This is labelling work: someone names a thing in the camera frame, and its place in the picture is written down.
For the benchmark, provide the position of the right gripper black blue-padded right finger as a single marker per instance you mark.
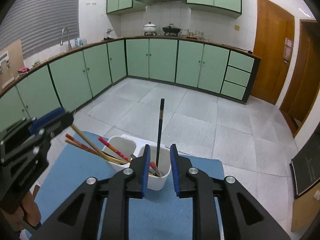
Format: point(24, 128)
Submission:
point(191, 182)

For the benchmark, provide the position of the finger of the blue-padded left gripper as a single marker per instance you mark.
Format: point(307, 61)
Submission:
point(38, 124)

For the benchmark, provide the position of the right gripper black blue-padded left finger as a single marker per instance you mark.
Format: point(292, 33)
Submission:
point(128, 183)

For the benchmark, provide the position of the red-handled chopstick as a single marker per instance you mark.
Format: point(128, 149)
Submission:
point(114, 149)
point(82, 143)
point(155, 168)

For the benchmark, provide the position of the black chopstick silver band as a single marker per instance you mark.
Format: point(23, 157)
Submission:
point(160, 124)

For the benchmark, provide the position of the bamboo chopstick red-pattern end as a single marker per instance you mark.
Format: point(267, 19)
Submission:
point(112, 159)

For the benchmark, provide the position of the green lower kitchen cabinets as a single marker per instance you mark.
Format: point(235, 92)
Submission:
point(73, 78)

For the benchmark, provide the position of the kitchen faucet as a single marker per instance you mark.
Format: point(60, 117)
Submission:
point(65, 36)

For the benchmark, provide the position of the person's left hand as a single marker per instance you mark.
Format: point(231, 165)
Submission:
point(30, 209)

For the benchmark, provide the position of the white container right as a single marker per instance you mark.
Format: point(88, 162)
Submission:
point(164, 166)

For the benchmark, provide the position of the white container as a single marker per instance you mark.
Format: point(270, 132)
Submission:
point(121, 149)
point(164, 166)

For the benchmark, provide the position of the white container left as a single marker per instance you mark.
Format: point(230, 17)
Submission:
point(121, 149)

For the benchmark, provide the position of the blue table cloth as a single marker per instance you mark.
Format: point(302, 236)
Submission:
point(159, 215)

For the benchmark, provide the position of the cardboard box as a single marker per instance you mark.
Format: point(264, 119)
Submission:
point(11, 62)

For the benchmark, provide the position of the grey window blind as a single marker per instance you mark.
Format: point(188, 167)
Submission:
point(39, 23)

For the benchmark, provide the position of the black oven appliance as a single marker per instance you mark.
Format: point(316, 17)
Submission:
point(305, 167)

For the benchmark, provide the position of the white cooking pot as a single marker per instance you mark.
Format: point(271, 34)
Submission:
point(150, 29)

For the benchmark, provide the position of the black wok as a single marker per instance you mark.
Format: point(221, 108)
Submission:
point(171, 30)

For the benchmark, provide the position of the wooden door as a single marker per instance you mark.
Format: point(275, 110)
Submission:
point(273, 44)

